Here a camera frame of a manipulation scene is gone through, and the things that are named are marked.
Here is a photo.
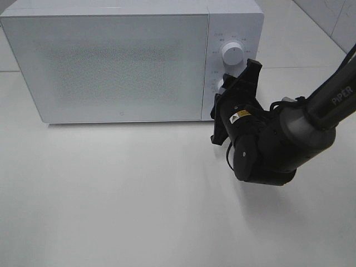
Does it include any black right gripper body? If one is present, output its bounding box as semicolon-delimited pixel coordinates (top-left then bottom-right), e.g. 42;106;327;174
210;75;269;148

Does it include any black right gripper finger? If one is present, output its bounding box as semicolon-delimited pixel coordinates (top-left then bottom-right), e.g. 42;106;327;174
223;73;236;90
238;58;263;85

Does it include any white dial knob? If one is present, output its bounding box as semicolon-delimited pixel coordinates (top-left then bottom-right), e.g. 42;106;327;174
221;41;245;66
216;79;226;95

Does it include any white microwave door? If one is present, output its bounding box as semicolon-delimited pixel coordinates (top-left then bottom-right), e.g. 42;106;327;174
1;15;208;123

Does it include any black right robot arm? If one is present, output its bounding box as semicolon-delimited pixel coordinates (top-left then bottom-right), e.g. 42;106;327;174
210;48;355;186

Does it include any white microwave oven body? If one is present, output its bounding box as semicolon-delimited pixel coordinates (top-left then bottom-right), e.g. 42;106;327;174
1;1;264;123

